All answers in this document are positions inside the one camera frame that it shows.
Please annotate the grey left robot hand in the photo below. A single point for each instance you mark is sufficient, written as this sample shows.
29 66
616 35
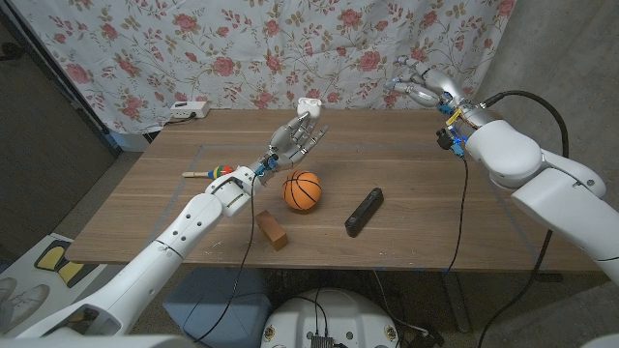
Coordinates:
290 142

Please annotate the white power strip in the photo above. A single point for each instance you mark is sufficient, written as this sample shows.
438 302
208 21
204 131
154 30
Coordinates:
189 109

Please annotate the colourful wooden maraca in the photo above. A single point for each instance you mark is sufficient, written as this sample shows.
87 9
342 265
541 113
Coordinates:
220 171

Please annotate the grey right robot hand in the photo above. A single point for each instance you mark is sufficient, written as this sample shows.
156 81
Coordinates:
435 87

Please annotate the dark perforated panel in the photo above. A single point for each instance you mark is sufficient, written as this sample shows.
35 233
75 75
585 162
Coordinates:
48 145

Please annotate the black TV remote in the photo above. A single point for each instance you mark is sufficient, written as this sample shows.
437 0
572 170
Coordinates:
363 212

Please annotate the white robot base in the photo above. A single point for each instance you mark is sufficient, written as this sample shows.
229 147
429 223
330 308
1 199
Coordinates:
333 314

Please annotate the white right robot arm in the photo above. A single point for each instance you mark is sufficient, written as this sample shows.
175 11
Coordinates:
546 179

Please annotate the orange basketball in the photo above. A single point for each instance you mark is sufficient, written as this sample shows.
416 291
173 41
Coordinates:
302 190

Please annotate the white AirPods case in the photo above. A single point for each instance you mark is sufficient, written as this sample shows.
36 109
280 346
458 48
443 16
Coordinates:
309 107

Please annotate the black power adapter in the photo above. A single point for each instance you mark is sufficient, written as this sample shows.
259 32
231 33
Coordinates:
428 339

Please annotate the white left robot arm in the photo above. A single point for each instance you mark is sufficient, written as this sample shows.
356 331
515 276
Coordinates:
169 241

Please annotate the floral cloth backdrop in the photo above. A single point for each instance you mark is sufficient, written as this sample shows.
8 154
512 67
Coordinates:
290 48

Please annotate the white shoe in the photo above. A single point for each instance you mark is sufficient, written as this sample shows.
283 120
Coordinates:
6 288
26 302

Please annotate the orange-brown wooden block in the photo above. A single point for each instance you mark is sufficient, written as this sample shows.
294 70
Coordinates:
272 230

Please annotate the grey table leg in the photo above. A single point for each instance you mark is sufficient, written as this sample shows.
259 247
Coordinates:
457 299

